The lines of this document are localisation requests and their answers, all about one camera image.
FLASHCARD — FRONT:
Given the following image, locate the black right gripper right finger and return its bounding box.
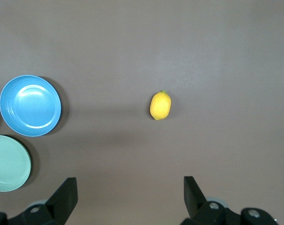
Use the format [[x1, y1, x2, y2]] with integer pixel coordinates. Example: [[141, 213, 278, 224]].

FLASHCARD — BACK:
[[180, 176, 279, 225]]

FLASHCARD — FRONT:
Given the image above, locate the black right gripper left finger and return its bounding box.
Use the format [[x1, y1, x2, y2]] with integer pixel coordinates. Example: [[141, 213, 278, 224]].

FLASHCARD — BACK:
[[0, 177, 78, 225]]

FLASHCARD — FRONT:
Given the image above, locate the yellow lemon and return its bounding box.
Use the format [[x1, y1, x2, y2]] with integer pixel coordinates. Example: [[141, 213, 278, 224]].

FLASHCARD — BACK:
[[149, 90, 172, 120]]

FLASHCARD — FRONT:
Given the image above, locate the light green plate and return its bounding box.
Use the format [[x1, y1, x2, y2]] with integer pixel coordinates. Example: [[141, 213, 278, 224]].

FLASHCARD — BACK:
[[0, 135, 32, 192]]

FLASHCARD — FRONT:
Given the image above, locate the blue plate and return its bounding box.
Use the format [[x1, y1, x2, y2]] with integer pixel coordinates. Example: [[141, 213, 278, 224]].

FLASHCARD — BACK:
[[0, 75, 62, 137]]

